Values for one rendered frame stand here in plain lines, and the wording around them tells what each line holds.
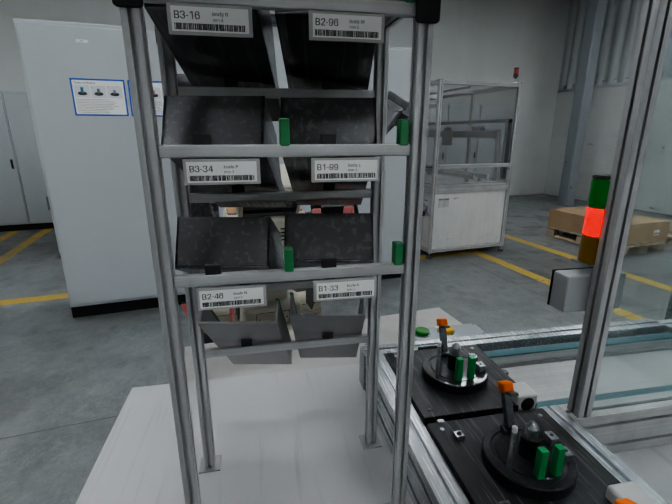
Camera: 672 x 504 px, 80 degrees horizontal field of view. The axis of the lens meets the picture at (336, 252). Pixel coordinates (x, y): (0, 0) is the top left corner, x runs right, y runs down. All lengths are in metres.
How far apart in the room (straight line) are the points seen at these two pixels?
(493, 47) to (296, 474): 10.18
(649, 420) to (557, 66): 11.01
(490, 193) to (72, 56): 4.46
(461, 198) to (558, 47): 7.15
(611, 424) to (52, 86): 3.68
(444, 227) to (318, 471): 4.48
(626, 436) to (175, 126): 1.00
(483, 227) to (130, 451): 4.98
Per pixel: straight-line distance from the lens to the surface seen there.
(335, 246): 0.59
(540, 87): 11.45
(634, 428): 1.07
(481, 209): 5.44
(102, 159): 3.69
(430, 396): 0.90
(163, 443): 1.01
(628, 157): 0.80
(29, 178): 8.04
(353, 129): 0.57
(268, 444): 0.95
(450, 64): 9.90
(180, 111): 0.59
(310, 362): 1.20
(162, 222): 0.52
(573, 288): 0.85
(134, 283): 3.87
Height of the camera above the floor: 1.48
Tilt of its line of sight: 16 degrees down
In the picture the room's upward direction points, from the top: straight up
